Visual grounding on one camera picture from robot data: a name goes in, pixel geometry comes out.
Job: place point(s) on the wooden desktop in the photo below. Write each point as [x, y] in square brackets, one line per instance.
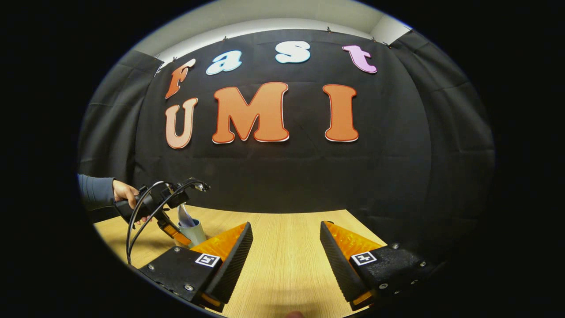
[287, 256]

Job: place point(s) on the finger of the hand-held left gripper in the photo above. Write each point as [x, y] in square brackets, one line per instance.
[176, 234]

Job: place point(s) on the white toothpaste tube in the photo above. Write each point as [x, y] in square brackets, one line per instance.
[185, 216]

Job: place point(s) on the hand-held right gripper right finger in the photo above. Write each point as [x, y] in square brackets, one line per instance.
[337, 265]

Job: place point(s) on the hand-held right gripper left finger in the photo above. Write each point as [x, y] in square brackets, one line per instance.
[234, 265]

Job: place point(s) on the black backdrop cloth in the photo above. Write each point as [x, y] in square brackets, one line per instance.
[282, 172]

